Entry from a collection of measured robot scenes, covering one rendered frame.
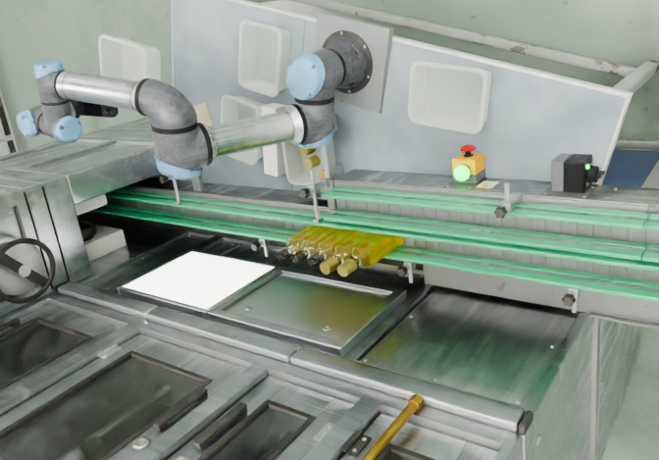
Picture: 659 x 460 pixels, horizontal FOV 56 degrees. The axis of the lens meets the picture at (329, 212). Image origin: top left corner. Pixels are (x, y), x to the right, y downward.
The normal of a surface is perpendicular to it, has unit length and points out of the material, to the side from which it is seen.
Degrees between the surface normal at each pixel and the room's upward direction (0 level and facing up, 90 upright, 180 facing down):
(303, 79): 4
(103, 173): 90
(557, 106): 0
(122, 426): 90
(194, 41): 0
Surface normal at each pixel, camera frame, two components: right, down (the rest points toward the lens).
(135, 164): 0.81, 0.10
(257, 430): -0.12, -0.94
